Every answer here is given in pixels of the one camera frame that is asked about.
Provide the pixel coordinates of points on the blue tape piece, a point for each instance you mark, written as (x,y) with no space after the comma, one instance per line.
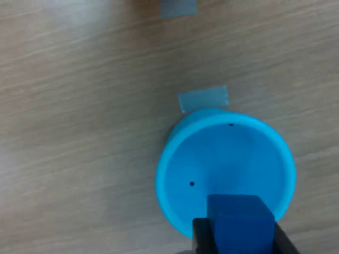
(203,99)
(178,8)

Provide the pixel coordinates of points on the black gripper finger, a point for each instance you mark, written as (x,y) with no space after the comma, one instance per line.
(202,238)
(284,244)

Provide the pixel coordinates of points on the small blue cube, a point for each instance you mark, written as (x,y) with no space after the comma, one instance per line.
(238,227)

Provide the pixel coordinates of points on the light blue plastic bin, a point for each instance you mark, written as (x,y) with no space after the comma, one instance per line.
(225,164)

